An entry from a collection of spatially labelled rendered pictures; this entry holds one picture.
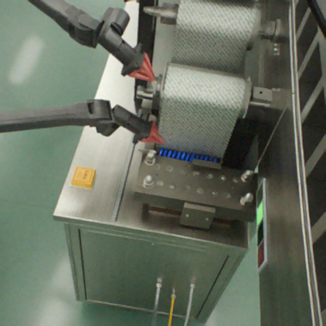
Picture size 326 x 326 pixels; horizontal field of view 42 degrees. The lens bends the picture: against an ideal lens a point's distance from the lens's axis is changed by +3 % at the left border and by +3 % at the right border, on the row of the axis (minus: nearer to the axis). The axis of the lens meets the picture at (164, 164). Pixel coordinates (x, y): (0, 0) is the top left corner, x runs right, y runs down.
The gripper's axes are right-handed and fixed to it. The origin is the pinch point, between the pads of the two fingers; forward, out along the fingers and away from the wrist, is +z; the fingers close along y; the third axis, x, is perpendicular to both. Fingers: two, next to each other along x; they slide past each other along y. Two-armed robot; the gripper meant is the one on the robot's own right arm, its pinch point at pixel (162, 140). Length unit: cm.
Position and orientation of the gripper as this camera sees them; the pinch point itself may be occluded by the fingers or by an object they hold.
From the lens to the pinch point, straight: 140.2
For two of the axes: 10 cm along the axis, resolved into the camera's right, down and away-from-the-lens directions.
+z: 8.0, 4.5, 4.0
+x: 5.9, -4.3, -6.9
